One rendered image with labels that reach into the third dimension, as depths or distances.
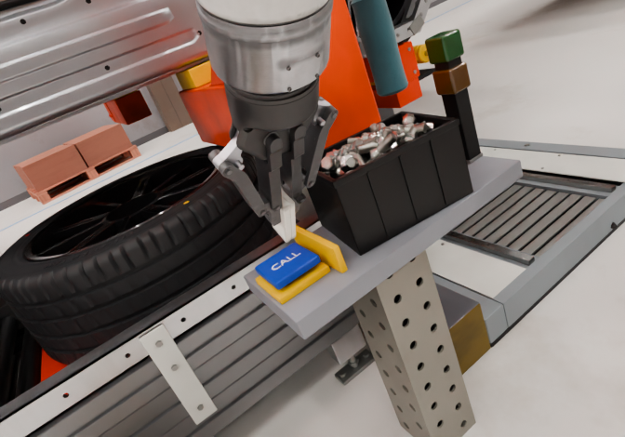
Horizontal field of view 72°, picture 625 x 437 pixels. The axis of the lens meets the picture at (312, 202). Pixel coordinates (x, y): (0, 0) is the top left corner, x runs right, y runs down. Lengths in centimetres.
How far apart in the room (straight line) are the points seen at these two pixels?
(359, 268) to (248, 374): 42
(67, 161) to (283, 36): 464
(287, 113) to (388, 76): 90
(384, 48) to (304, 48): 92
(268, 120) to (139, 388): 62
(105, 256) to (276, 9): 68
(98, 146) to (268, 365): 422
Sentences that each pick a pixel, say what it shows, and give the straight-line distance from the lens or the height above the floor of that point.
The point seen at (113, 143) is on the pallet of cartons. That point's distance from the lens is 499.
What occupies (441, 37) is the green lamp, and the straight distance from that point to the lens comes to 70.
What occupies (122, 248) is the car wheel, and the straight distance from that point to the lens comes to 88.
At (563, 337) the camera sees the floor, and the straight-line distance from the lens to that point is 107.
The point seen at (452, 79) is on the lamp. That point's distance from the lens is 71.
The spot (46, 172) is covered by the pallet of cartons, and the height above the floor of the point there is 26.
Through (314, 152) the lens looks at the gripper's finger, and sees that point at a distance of 43.
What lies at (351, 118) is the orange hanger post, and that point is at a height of 57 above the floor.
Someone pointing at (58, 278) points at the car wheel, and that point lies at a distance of 93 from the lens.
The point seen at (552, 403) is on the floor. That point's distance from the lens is 97.
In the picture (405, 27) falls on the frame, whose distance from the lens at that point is 143.
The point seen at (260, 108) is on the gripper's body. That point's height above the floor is 71.
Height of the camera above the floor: 76
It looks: 23 degrees down
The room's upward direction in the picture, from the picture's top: 22 degrees counter-clockwise
